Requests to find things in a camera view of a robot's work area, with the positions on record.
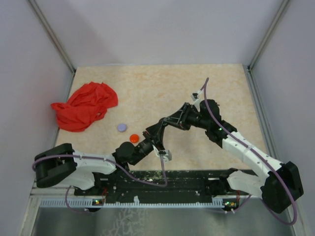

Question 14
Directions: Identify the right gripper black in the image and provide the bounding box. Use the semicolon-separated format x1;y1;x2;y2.
164;103;210;131

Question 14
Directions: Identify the white cable duct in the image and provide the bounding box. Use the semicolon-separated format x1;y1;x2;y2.
39;196;237;208

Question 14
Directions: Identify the aluminium frame post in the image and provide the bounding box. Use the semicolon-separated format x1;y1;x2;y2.
27;0;76;73
247;0;291;71

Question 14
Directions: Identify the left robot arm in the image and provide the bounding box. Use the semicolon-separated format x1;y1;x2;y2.
32;119;172;195

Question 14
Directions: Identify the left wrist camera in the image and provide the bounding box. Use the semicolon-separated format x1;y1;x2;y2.
153;146;172;162

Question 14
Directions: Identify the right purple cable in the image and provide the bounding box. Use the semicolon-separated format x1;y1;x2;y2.
200;77;298;226

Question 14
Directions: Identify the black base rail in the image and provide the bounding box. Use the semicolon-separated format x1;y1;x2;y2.
74;170;246;204

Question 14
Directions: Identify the right aluminium frame post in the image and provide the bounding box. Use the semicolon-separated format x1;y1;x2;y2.
247;0;291;71

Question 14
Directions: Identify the orange earbud charging case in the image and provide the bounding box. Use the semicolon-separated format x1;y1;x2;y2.
129;134;139;144

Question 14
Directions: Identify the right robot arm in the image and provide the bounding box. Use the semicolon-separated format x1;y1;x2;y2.
162;99;304;213

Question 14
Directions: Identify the left aluminium frame post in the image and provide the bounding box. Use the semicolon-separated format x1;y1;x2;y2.
27;0;76;73

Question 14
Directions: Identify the red cloth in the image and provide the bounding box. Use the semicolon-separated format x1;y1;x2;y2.
51;82;118;132

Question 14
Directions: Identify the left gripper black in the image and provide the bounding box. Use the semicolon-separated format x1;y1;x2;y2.
130;121;166;166

